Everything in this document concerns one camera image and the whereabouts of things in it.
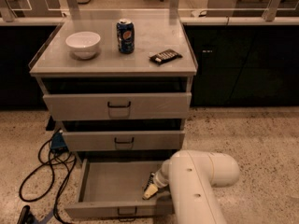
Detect grey drawer cabinet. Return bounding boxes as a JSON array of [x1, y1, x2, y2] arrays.
[[28, 17, 199, 220]]

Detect blue pepsi can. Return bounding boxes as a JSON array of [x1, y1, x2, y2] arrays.
[[116, 19, 135, 54]]

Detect blue rxbar blueberry bar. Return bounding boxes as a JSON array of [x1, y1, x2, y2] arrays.
[[144, 172, 155, 191]]

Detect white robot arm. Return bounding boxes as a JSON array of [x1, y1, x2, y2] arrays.
[[143, 150, 240, 224]]

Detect grey bottom drawer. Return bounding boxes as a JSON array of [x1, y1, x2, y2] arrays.
[[64, 159, 174, 219]]

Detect black object on floor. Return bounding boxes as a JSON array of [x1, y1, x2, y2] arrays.
[[17, 205, 35, 224]]

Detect grey top drawer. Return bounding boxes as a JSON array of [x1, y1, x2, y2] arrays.
[[43, 92, 192, 121]]

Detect grey middle drawer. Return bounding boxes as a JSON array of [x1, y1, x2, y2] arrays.
[[63, 131, 185, 151]]

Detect white ceramic bowl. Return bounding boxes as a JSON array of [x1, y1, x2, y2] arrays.
[[65, 32, 101, 60]]

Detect dark snack bar wrapper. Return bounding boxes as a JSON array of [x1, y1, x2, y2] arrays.
[[149, 49, 182, 65]]

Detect blue power box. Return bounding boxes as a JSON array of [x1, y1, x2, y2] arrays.
[[50, 132, 67, 152]]

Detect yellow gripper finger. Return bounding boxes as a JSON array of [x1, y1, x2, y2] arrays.
[[143, 184, 158, 200]]

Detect grey drawer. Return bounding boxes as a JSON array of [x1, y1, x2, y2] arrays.
[[63, 131, 185, 151], [64, 159, 174, 219], [43, 92, 192, 121]]

